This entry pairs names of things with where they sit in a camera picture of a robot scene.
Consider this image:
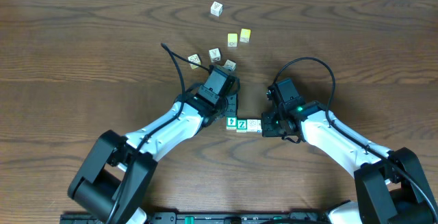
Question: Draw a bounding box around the white block blue side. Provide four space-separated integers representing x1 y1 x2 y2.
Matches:
257 120 262 133

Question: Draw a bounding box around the white block red side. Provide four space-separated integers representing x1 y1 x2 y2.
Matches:
246 119 259 132

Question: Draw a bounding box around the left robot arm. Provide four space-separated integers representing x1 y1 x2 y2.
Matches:
67 66 240 223

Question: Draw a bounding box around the yellow block right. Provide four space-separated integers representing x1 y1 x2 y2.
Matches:
240 28 251 43

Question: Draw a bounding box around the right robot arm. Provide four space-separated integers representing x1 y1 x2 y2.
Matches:
261 79 437 223

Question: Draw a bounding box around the white block centre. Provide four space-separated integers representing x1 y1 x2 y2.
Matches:
223 60 237 71

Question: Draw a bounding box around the white block yellow side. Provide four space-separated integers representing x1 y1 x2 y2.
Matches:
188 54 202 69

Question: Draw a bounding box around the far white block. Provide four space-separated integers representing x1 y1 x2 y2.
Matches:
210 1 223 16

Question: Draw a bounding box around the yellow block left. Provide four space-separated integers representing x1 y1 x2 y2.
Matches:
227 34 238 47

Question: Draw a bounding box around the green lightning block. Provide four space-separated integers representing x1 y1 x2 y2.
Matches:
226 117 237 130

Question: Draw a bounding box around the green Z block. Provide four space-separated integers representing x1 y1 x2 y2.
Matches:
236 119 247 132

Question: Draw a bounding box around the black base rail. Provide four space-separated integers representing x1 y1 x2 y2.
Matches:
60 211 336 224

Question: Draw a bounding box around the white block black drawing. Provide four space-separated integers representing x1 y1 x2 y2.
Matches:
209 48 221 62

